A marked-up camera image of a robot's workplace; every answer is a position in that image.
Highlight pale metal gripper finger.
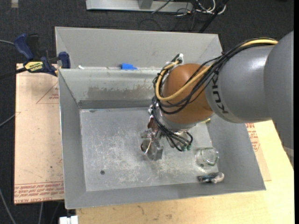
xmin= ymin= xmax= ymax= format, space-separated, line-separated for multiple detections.
xmin=140 ymin=129 xmax=154 ymax=154
xmin=145 ymin=140 xmax=164 ymax=161

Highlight grey metal bin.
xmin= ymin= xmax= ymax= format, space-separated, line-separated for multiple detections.
xmin=55 ymin=26 xmax=267 ymax=210

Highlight clear glass cup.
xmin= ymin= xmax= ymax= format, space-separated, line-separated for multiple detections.
xmin=194 ymin=147 xmax=220 ymax=172

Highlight dark and white small tool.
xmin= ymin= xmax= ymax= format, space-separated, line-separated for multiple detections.
xmin=197 ymin=171 xmax=225 ymax=184

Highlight blue plastic piece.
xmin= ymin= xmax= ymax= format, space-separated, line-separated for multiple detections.
xmin=121 ymin=63 xmax=138 ymax=71

